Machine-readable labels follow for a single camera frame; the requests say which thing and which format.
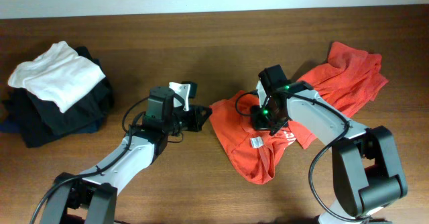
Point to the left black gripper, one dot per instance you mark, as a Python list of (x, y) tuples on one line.
[(195, 120)]

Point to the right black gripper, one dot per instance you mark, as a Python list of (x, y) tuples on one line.
[(259, 124)]

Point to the orange t-shirt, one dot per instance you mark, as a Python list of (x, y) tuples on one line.
[(348, 80)]

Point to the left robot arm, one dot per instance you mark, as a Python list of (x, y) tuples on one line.
[(91, 196)]

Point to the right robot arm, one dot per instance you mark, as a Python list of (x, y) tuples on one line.
[(366, 168)]

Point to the black folded clothes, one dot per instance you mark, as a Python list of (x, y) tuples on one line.
[(41, 122)]

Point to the white folded shirt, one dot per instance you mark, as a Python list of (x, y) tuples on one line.
[(59, 75)]

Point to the navy folded garment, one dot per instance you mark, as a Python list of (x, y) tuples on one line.
[(10, 127)]

